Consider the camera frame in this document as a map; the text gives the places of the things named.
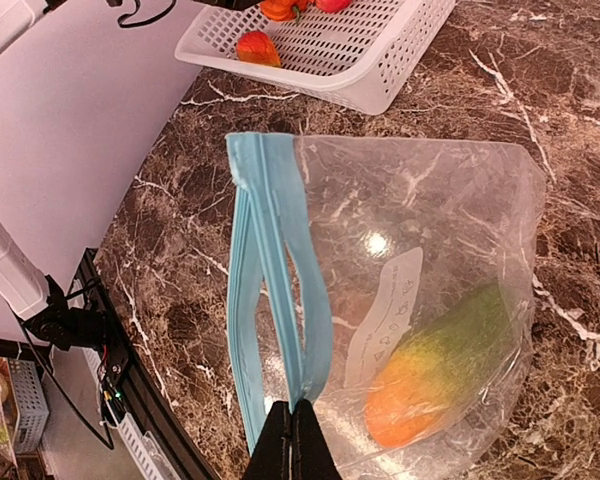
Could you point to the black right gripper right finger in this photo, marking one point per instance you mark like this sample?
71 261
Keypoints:
310 455

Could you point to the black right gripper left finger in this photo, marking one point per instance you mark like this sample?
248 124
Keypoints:
270 459

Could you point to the orange green toy mango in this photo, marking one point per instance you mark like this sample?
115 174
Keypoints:
434 374

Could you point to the clear zip bag blue zipper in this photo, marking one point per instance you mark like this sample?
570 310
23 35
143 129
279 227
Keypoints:
342 248

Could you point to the red toy pepper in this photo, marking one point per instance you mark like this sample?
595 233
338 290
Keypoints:
256 47

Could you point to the orange toy pumpkin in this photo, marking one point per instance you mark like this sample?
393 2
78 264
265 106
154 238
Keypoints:
283 10

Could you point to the pink toy fruit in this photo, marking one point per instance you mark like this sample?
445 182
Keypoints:
332 6

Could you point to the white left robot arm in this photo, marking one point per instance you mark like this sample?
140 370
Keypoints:
37 302

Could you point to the blue basket with toys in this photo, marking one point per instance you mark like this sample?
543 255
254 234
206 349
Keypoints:
23 408

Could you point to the white perforated plastic basket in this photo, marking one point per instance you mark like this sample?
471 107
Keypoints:
359 58

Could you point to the white slotted cable duct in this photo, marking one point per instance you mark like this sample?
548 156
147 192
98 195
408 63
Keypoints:
144 450

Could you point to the black front frame rail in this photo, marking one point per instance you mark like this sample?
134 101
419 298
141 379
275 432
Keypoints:
125 373

